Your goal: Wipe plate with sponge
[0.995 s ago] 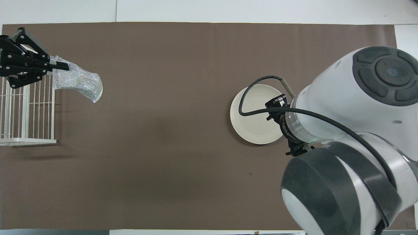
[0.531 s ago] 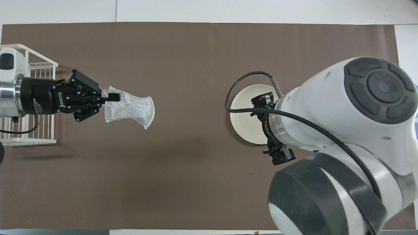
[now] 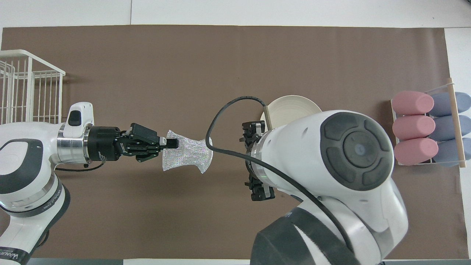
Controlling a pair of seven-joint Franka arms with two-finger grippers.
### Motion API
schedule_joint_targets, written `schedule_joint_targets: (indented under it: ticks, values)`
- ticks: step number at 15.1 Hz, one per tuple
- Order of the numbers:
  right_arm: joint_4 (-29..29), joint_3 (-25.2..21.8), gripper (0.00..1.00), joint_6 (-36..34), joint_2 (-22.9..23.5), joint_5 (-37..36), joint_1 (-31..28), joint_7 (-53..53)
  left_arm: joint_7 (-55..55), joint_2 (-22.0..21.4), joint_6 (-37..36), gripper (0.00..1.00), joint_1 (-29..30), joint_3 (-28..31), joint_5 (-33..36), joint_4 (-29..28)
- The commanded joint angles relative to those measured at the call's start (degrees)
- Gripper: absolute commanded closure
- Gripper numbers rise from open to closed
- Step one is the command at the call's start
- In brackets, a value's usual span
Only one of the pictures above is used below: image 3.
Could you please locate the white wire dish rack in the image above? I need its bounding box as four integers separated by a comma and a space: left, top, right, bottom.
0, 49, 66, 125

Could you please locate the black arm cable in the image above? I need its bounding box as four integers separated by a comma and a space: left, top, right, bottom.
205, 96, 360, 258
54, 162, 106, 173

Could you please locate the brown table mat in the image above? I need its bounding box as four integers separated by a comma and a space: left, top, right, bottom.
0, 25, 465, 260

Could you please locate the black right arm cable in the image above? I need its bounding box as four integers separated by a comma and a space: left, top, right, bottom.
205, 96, 360, 258

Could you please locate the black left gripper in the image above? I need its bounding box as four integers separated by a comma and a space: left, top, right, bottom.
89, 123, 180, 162

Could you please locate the silver mesh sponge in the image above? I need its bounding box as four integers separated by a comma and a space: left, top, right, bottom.
162, 130, 214, 174

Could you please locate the cream round plate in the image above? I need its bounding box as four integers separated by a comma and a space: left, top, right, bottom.
260, 95, 323, 130

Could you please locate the white cup holder rack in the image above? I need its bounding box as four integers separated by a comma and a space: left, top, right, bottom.
390, 77, 471, 169

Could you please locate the blue plastic cup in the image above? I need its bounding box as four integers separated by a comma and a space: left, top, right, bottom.
434, 138, 471, 168
431, 92, 471, 117
431, 115, 471, 141

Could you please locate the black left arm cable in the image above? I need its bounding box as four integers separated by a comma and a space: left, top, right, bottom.
54, 162, 106, 173

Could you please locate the pink plastic cup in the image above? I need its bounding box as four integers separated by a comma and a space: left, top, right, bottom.
392, 115, 436, 141
394, 138, 439, 166
391, 91, 435, 115

